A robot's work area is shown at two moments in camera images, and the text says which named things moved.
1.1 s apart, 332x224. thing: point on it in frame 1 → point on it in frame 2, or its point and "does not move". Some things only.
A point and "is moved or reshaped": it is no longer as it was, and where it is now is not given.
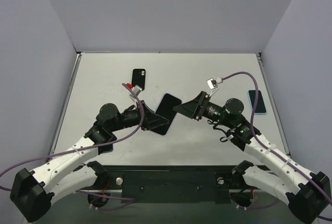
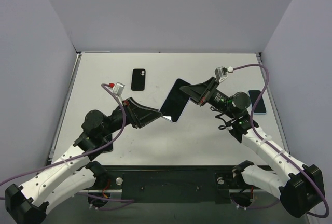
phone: [165, 109] is moved or reshaped
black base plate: [174, 184] does not move
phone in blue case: [260, 107] does not move
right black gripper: [200, 106] → [207, 92]
